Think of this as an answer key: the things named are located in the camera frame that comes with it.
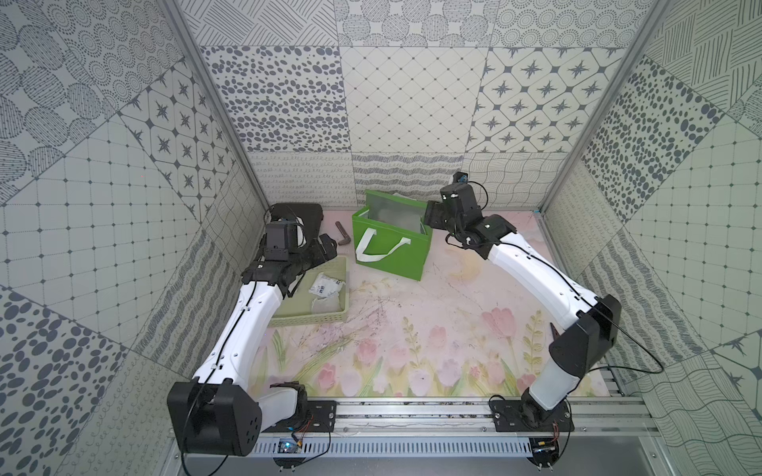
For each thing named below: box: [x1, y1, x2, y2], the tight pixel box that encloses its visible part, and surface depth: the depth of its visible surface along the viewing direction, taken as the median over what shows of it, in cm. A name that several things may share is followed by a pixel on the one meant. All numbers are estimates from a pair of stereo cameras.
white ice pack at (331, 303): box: [311, 294, 343, 314], surface depth 93 cm
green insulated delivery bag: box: [352, 190, 434, 281], surface depth 89 cm
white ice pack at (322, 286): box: [308, 271, 347, 299], surface depth 97 cm
